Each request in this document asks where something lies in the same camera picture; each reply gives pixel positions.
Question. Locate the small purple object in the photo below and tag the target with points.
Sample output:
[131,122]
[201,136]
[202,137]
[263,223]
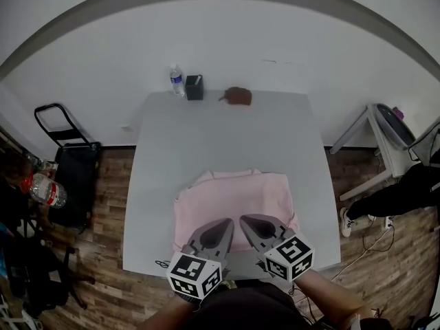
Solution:
[398,112]

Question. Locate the black square pen holder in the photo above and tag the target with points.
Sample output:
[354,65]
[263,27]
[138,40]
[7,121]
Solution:
[194,89]

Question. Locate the grey oval tray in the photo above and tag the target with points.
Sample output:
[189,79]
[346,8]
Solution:
[395,129]

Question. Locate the pink robe garment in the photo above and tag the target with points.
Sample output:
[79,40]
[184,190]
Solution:
[240,198]

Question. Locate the clear water bottle blue label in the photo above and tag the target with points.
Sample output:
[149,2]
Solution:
[177,81]

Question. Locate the black wrist band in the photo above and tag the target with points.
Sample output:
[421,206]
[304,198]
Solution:
[187,301]

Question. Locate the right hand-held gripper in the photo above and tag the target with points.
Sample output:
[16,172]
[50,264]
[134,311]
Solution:
[290,258]

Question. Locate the person's light shoe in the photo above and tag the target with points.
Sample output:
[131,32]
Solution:
[230,284]

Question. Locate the white power strip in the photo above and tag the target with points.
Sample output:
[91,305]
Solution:
[389,221]

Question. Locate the large clear jug red cap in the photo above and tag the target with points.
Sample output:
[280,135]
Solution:
[46,192]

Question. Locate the person's black clothing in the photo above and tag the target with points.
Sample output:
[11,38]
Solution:
[247,308]

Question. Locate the black office chair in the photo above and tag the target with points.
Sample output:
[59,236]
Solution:
[38,280]

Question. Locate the white side table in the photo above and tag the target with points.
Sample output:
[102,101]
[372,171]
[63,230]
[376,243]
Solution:
[385,163]

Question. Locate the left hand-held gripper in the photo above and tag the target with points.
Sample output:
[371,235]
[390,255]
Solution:
[192,277]

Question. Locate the person's left forearm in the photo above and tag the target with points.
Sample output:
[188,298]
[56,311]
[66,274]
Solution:
[168,316]

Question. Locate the person's right forearm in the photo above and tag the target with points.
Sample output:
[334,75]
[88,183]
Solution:
[330,297]

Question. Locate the black platform trolley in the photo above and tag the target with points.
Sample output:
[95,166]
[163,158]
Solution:
[77,184]

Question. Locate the small clear bottle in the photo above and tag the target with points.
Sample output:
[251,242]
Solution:
[46,164]

